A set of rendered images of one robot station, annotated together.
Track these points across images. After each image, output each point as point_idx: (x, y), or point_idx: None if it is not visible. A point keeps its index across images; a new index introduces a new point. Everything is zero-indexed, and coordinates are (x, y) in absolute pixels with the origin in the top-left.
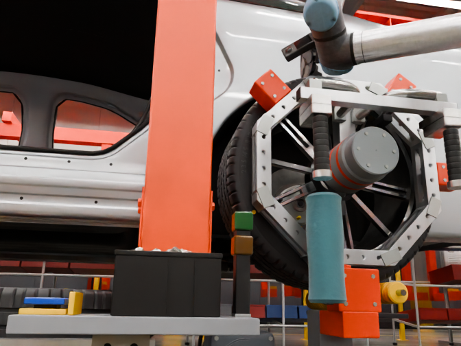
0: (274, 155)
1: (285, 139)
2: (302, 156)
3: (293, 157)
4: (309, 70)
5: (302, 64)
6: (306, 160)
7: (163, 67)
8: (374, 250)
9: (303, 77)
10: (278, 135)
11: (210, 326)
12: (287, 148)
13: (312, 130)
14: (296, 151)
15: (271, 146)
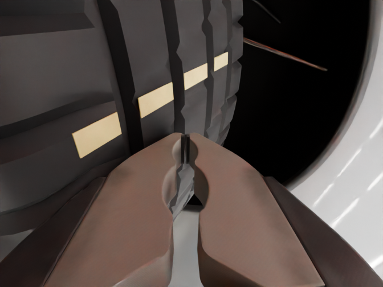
0: (266, 57)
1: (286, 85)
2: (251, 101)
3: (253, 87)
4: (53, 257)
5: (260, 216)
6: (244, 106)
7: None
8: None
9: (167, 157)
10: (298, 76)
11: None
12: (271, 83)
13: (284, 132)
14: (261, 95)
15: (276, 53)
